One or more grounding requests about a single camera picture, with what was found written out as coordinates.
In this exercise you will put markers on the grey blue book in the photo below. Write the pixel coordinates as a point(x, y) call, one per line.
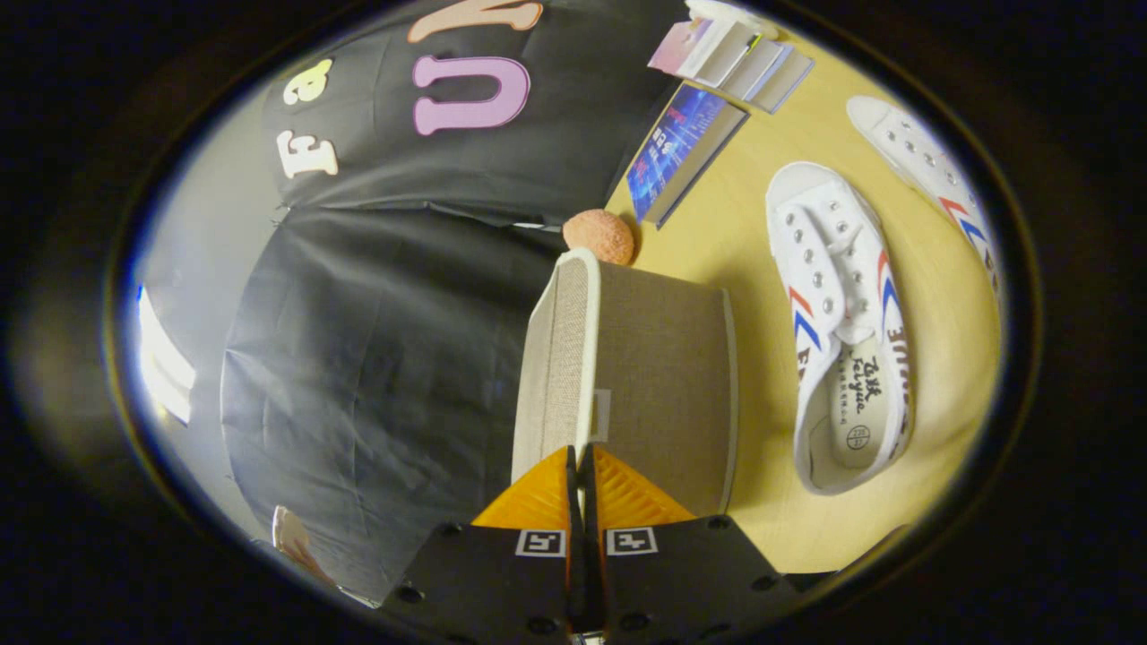
point(789, 82)

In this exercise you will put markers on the white round pouch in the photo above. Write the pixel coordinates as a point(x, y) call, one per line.
point(726, 13)

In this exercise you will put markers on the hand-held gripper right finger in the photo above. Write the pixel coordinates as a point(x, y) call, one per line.
point(681, 582)

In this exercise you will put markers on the orange fuzzy ball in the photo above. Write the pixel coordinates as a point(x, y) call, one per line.
point(599, 237)

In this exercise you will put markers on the blue cover book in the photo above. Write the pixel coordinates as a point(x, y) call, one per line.
point(676, 148)

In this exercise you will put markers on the beige fabric storage box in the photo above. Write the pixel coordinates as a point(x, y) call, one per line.
point(663, 376)

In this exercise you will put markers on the black backdrop cloth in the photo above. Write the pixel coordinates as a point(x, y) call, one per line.
point(376, 358)

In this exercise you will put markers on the white paged book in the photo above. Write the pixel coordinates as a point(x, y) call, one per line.
point(757, 70)

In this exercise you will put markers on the white shoe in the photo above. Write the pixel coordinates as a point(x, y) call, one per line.
point(923, 161)
point(833, 269)

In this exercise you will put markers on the pink cover book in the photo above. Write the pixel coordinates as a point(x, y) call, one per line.
point(690, 45)

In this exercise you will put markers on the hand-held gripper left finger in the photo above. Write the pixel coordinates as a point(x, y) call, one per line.
point(502, 582)

